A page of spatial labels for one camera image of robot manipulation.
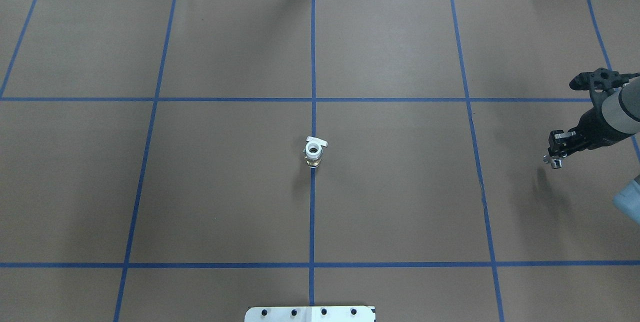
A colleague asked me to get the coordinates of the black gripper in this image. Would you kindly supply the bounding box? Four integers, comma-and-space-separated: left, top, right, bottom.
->
546, 107, 623, 159

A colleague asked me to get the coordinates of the chrome metal pipe fitting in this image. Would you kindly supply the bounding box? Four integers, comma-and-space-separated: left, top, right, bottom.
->
542, 155, 563, 170

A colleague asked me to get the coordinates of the white brass PPR valve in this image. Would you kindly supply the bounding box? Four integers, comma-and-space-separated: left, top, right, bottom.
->
302, 136, 329, 169

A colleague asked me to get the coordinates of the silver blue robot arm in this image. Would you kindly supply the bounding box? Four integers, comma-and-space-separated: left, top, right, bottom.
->
542, 67, 640, 169

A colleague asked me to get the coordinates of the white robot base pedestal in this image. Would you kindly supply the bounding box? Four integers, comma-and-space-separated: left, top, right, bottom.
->
244, 305, 377, 322

